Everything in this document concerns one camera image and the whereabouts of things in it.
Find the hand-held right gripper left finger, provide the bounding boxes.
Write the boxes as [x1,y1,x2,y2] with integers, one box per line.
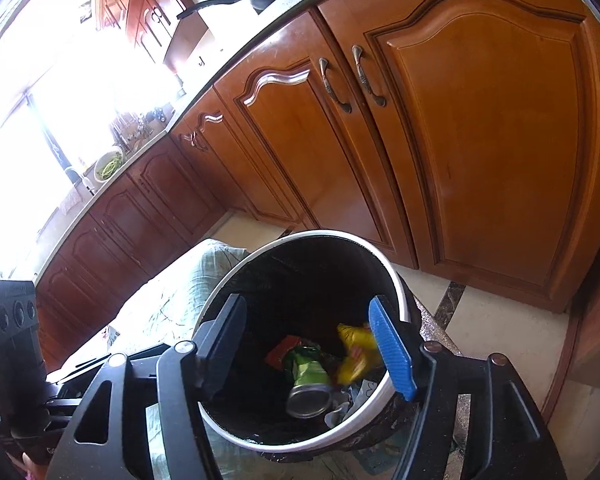
[45,294,248,480]

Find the yellow wrapper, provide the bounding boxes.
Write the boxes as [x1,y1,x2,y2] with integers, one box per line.
[336,322,386,386]

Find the silver blue wrapper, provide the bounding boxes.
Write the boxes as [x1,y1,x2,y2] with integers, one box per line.
[325,380,381,428]

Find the bowl of green beans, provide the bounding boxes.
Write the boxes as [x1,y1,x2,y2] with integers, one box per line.
[94,146,126,181]

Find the red wrapper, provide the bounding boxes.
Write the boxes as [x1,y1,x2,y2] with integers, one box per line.
[265,336,301,372]

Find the wooden wall cabinets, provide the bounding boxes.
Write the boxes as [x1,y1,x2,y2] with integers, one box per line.
[95,0,201,68]

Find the knife block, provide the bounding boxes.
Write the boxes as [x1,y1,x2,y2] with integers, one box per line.
[111,110,146,148]

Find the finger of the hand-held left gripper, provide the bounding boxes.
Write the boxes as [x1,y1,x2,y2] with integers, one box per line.
[47,352,112,402]

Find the green floral tablecloth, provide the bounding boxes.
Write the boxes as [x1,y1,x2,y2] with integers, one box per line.
[47,239,253,480]

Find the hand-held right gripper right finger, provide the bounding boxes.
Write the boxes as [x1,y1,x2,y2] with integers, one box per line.
[369,296,568,480]

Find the crushed green can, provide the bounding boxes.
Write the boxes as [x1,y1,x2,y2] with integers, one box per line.
[286,345,338,420]

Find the black bin with white rim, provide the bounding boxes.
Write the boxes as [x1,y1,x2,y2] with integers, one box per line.
[192,230,461,463]

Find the speckled white countertop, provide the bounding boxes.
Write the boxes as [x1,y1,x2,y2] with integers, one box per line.
[32,0,366,286]

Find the wooden base cabinets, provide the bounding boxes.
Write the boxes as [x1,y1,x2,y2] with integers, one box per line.
[35,0,600,371]

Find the kitchen window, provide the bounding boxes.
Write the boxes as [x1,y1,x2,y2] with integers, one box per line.
[0,0,186,281]

